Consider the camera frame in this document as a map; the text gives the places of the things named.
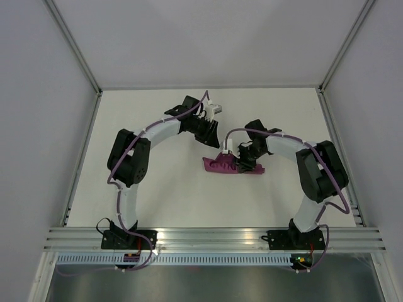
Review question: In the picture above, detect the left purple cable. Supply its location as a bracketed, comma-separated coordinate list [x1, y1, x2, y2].
[56, 90, 212, 277]

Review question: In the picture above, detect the aluminium front rail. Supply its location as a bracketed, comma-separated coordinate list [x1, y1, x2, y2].
[42, 227, 386, 254]

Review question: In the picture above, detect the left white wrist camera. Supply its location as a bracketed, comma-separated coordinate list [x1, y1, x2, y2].
[204, 100, 222, 121]

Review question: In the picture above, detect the aluminium rail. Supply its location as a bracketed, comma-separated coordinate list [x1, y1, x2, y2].
[315, 88, 367, 227]
[57, 91, 103, 227]
[42, 227, 386, 254]

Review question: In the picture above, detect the right aluminium frame post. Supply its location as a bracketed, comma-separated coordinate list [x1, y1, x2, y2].
[316, 0, 377, 94]

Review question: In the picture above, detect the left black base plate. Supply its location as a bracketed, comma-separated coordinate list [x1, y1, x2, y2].
[101, 229, 157, 250]

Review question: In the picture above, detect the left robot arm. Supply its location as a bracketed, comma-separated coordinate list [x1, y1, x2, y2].
[101, 94, 222, 250]

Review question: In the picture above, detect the aluminium frame post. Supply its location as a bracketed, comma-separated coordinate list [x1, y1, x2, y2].
[316, 0, 377, 94]
[42, 0, 102, 96]

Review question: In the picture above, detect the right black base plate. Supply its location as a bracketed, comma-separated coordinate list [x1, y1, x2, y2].
[261, 229, 326, 250]

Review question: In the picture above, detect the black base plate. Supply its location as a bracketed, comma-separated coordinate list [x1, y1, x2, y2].
[261, 229, 326, 250]
[101, 229, 157, 250]

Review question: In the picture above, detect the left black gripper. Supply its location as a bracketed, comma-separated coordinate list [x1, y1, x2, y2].
[188, 118, 220, 150]

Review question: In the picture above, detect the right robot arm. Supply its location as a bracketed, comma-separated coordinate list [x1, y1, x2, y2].
[236, 120, 349, 250]

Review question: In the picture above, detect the left aluminium frame post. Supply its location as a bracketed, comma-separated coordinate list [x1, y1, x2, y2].
[42, 0, 102, 96]

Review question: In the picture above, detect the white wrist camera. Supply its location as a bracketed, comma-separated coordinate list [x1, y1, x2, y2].
[204, 100, 222, 121]
[221, 138, 234, 155]

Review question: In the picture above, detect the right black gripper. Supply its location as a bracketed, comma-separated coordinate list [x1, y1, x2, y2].
[232, 144, 266, 174]

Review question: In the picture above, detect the right side aluminium rail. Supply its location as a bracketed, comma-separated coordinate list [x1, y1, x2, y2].
[315, 88, 367, 227]

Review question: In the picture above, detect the white slotted cable duct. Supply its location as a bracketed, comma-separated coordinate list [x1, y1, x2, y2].
[57, 252, 292, 266]

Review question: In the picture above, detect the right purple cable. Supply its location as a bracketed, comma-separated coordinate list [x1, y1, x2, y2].
[222, 128, 352, 274]

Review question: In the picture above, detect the left side aluminium rail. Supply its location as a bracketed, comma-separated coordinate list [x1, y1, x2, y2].
[57, 91, 103, 227]

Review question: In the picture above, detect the purple cable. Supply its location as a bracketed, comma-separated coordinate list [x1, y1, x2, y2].
[56, 90, 212, 277]
[222, 128, 352, 274]

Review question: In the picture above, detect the purple cloth napkin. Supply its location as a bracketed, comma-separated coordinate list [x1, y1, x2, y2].
[202, 153, 265, 175]

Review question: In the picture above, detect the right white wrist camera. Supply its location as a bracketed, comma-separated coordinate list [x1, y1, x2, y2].
[221, 138, 234, 155]

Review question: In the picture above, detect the black base power cable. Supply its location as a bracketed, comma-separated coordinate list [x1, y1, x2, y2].
[96, 217, 113, 235]

